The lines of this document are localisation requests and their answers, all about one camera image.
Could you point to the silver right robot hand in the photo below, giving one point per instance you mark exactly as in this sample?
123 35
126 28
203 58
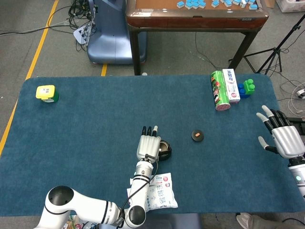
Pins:
289 140

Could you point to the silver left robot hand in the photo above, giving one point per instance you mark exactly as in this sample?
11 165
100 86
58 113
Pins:
149 145

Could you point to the black lid with orange knob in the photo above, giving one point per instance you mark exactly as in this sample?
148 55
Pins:
194 138

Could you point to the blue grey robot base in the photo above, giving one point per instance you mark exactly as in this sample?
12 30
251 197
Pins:
107 40

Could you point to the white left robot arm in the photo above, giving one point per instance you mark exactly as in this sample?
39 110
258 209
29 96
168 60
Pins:
90 205

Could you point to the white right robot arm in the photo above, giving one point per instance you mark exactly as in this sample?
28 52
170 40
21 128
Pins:
297 176

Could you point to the green container with yellow lid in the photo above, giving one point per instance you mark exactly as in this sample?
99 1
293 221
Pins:
45 91

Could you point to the black flat floor plate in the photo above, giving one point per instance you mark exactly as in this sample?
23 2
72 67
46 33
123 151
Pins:
297 119

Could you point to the white toothpaste tube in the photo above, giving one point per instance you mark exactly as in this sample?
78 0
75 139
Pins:
163 179

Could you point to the white printed pouch bag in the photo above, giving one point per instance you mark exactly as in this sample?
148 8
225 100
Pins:
164 198

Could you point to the blue table mat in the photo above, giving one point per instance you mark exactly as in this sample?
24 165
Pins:
95 119

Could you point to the green building block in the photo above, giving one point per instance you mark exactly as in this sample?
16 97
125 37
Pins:
249 88

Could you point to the blue building block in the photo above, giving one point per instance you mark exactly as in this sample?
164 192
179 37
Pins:
241 91

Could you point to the blue grey robot torso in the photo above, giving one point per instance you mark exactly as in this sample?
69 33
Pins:
171 221

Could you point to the white toothpaste box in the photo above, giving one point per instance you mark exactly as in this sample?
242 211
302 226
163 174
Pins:
231 86

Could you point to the green chips can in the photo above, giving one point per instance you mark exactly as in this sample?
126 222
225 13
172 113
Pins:
219 90

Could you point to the black tripod stand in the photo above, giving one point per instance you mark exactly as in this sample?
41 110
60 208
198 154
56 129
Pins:
276 51

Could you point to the white grey sneaker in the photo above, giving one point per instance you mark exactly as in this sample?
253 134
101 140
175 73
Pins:
244 220

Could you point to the snack packets pile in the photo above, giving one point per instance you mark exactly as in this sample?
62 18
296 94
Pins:
74 221

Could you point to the white power strip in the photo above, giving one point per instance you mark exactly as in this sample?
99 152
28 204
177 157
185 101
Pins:
79 35

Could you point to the brown mahjong table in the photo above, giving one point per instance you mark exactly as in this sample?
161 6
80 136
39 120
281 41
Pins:
190 21

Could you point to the white storage box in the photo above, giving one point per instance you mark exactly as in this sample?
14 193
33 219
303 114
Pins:
291 5

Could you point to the blue mahjong tile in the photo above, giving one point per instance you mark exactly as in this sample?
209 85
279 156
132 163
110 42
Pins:
252 6
180 4

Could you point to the brown cardboard box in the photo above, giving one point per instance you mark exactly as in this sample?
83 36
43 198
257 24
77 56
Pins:
270 3

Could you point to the white mahjong tile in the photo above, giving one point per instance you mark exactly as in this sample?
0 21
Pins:
243 3

